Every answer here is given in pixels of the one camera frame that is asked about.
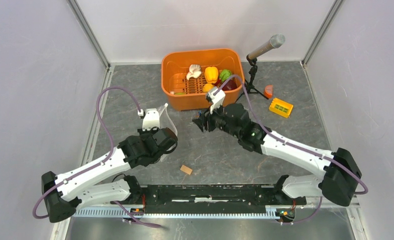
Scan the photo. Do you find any yellow window toy brick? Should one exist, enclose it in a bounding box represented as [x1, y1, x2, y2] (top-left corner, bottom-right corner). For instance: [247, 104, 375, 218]
[269, 98, 294, 118]

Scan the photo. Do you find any black microphone tripod stand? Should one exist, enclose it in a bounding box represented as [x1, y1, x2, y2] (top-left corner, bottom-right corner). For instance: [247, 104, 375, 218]
[235, 55, 269, 102]

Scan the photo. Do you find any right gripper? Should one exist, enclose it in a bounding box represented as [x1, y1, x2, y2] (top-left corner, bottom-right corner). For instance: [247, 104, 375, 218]
[192, 99, 241, 139]

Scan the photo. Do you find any orange semicircle toy slice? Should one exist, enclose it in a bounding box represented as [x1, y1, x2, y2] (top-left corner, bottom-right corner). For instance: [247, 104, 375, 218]
[264, 85, 274, 99]

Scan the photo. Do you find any silver microphone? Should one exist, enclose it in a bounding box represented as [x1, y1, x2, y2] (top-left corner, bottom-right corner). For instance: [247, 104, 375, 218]
[247, 33, 286, 61]

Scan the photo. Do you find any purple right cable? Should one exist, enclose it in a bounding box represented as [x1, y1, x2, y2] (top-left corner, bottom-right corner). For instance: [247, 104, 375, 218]
[215, 74, 369, 226]

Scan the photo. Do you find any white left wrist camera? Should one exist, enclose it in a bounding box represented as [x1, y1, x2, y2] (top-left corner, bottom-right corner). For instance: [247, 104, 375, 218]
[137, 108, 160, 131]

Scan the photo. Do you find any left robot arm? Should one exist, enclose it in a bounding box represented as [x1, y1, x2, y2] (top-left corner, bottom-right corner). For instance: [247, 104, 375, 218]
[41, 127, 178, 223]

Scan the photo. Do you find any yellow toy lemon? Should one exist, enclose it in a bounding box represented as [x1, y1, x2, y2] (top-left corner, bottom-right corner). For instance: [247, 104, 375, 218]
[202, 83, 215, 93]

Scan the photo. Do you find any purple cable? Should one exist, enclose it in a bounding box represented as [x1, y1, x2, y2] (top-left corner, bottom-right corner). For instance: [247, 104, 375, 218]
[32, 86, 164, 229]
[215, 74, 369, 226]

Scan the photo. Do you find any polka dot zip top bag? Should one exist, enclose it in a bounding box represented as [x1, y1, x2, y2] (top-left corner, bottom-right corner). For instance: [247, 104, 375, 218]
[157, 103, 178, 162]

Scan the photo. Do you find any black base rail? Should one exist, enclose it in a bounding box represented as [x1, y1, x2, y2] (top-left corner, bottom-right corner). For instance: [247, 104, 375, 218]
[121, 184, 307, 214]

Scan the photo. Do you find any white toy garlic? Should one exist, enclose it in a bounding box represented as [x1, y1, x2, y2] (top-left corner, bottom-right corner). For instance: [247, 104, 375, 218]
[186, 64, 202, 80]

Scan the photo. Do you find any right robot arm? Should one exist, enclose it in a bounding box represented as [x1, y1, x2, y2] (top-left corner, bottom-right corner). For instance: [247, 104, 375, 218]
[192, 103, 362, 207]

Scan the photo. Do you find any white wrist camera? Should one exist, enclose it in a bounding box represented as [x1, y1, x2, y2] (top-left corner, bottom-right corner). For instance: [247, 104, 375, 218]
[206, 87, 226, 114]
[137, 108, 160, 131]

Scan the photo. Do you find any tan wooden block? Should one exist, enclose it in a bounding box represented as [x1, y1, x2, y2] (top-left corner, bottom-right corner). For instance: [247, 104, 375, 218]
[180, 165, 193, 175]

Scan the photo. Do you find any dark red toy onion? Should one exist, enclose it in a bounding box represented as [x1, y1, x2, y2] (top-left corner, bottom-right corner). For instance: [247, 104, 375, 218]
[222, 79, 237, 91]

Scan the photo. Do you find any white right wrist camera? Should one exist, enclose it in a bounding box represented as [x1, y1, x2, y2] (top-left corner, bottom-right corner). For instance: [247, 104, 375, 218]
[206, 87, 226, 114]

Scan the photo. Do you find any yellow toy bell pepper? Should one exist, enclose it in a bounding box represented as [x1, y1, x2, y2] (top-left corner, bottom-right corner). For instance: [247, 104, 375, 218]
[204, 66, 219, 84]

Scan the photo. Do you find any orange plastic basket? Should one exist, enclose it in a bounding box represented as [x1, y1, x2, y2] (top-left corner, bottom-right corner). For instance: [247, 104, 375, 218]
[161, 48, 244, 111]

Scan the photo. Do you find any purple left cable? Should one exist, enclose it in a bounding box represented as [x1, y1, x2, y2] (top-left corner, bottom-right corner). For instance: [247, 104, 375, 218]
[32, 86, 164, 229]

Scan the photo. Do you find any green toy lettuce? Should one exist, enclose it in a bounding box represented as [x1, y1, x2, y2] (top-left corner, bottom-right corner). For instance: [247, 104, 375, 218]
[219, 69, 233, 83]

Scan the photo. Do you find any red toy chili pepper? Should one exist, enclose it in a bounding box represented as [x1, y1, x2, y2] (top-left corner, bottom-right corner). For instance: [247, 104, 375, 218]
[214, 78, 222, 87]

